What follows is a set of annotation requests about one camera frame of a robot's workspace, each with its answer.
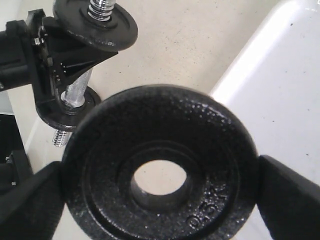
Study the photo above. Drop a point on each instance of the chrome dumbbell bar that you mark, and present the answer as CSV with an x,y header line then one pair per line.
x,y
74,94

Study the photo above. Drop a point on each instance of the white plastic tray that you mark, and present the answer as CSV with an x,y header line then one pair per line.
x,y
273,86

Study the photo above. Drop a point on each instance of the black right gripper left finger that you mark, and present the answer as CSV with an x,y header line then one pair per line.
x,y
32,210

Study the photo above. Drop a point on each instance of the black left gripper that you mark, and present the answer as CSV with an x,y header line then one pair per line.
x,y
26,60

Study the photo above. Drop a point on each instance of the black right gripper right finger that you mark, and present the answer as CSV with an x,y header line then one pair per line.
x,y
288,203

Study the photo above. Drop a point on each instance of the black weight plate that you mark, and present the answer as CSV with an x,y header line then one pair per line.
x,y
91,99
78,18
160,162

